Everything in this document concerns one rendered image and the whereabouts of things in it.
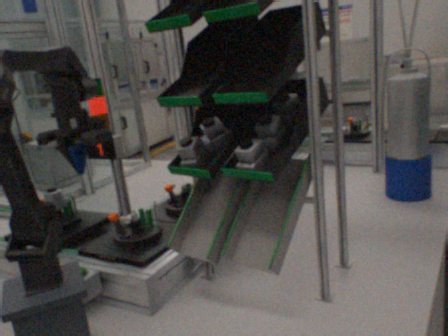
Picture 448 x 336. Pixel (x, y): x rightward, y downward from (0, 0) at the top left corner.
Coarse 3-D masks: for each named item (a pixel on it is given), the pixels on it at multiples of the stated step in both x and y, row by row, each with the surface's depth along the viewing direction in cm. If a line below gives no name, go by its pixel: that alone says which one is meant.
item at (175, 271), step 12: (300, 156) 197; (156, 204) 155; (168, 252) 116; (156, 264) 111; (168, 264) 111; (180, 264) 115; (192, 264) 120; (168, 276) 111; (180, 276) 116; (192, 276) 120; (168, 288) 111; (180, 288) 116; (168, 300) 112
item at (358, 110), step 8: (344, 104) 649; (352, 104) 646; (360, 104) 642; (368, 104) 639; (344, 112) 617; (352, 112) 613; (360, 112) 610; (368, 112) 607; (344, 120) 620; (368, 120) 611
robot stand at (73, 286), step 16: (64, 272) 89; (80, 272) 88; (16, 288) 85; (64, 288) 83; (80, 288) 82; (16, 304) 79; (32, 304) 78; (48, 304) 79; (64, 304) 80; (80, 304) 84; (16, 320) 79; (32, 320) 79; (48, 320) 80; (64, 320) 82; (80, 320) 84
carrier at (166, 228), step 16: (128, 224) 128; (144, 224) 129; (160, 224) 133; (176, 224) 132; (96, 240) 127; (112, 240) 126; (128, 240) 119; (144, 240) 119; (160, 240) 122; (96, 256) 118; (112, 256) 115; (128, 256) 114; (144, 256) 113
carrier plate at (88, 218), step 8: (88, 216) 148; (96, 216) 147; (104, 216) 146; (80, 224) 141; (88, 224) 141; (96, 224) 141; (104, 224) 144; (64, 232) 136; (72, 232) 135; (80, 232) 135; (88, 232) 138; (64, 240) 130; (72, 240) 133
